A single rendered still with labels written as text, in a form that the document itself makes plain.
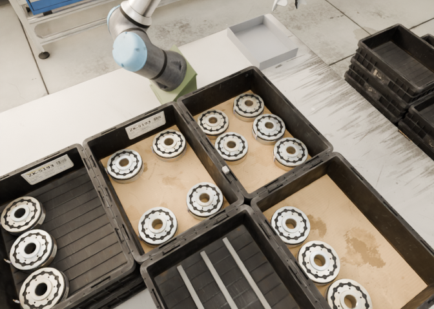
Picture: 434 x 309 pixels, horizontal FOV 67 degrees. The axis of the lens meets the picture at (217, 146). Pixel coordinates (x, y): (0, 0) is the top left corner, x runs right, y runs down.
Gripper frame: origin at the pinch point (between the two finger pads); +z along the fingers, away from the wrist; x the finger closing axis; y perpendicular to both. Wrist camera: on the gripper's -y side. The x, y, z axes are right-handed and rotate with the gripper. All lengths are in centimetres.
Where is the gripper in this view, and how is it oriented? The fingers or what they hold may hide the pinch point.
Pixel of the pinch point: (283, 9)
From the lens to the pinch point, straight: 153.8
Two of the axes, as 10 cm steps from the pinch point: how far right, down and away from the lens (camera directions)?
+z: -2.3, 6.6, 7.1
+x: 8.0, -2.8, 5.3
